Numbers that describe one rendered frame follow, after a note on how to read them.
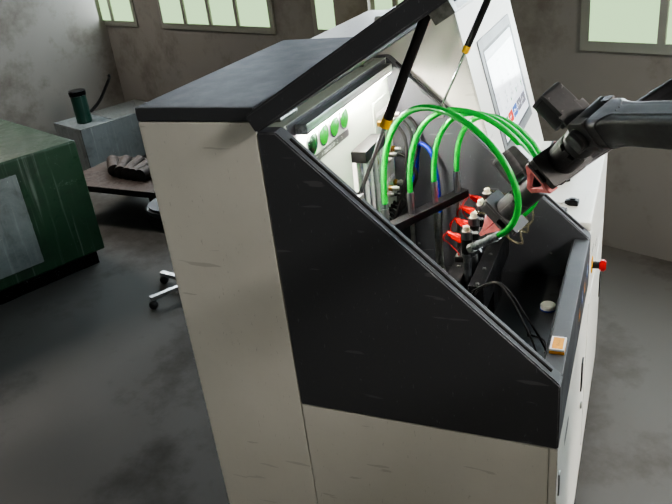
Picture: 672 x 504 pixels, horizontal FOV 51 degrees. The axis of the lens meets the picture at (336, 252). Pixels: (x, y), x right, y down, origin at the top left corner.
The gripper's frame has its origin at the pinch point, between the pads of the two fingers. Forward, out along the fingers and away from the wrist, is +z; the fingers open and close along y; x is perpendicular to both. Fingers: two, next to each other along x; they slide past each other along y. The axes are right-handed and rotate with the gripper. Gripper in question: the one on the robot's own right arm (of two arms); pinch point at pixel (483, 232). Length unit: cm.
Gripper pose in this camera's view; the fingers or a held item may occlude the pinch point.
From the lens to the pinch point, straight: 169.0
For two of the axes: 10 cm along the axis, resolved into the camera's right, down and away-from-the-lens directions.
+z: -4.5, 5.2, 7.3
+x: -6.0, 4.3, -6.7
